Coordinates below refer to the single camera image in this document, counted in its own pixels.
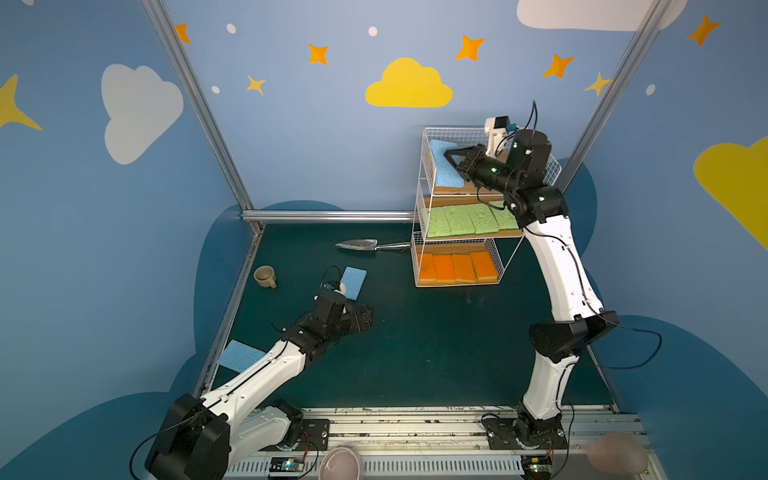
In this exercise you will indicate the pink bowl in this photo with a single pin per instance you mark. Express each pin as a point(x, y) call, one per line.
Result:
point(341, 463)

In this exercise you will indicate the white wire wooden shelf rack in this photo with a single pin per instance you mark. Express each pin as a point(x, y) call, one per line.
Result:
point(429, 196)

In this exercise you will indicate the left green circuit board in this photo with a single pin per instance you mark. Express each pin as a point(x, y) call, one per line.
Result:
point(288, 467)

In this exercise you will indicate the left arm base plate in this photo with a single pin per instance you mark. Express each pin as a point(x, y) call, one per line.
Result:
point(313, 433)

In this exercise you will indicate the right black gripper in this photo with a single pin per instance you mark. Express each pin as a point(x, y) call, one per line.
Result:
point(470, 164)

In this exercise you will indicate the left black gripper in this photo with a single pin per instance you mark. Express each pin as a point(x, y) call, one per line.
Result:
point(360, 318)

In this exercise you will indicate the right green circuit board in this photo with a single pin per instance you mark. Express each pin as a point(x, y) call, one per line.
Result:
point(536, 468)

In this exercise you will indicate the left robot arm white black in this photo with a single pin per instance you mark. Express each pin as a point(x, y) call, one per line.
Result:
point(201, 437)

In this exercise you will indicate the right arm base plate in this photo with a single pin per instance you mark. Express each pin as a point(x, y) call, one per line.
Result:
point(506, 433)

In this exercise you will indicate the silver metal scoop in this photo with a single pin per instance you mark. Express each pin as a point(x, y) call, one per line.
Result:
point(372, 245)

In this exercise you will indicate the blue sponge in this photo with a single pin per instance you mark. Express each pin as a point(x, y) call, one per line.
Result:
point(238, 356)
point(352, 281)
point(446, 175)

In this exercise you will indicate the green sponge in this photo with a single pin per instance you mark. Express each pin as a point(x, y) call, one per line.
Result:
point(482, 219)
point(459, 220)
point(438, 224)
point(503, 217)

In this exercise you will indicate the beige ceramic mug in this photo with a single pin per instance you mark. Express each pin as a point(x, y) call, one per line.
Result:
point(265, 276)

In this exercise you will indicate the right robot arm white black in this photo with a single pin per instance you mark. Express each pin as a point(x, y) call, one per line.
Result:
point(579, 317)

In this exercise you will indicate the green circuit board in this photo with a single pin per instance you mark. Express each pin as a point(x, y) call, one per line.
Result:
point(288, 467)
point(536, 468)

